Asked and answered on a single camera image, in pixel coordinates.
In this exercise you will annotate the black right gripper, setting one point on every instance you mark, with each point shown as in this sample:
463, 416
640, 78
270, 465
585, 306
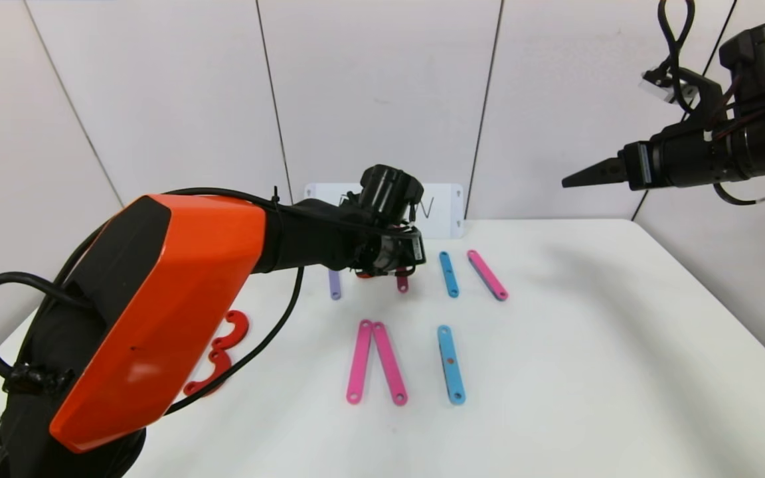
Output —
641, 166

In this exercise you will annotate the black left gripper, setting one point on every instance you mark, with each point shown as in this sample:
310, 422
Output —
415, 251

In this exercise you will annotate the pink bar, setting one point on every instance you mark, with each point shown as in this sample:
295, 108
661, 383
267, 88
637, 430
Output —
487, 274
390, 364
360, 362
402, 285

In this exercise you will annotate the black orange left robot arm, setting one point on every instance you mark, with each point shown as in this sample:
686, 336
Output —
157, 299

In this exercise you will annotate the white BRAIN word card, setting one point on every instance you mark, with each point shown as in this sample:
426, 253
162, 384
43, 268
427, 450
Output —
445, 226

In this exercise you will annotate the light blue bar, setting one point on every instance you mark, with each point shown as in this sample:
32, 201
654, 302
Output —
449, 274
454, 382

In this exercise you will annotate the short purple bar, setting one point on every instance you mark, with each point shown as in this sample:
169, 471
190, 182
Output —
335, 289

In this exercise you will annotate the large red curved piece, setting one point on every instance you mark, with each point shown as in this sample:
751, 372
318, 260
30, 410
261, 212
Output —
220, 364

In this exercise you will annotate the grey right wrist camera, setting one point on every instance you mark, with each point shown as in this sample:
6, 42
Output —
661, 85

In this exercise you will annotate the black right camera bracket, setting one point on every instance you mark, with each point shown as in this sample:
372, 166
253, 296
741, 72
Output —
704, 99

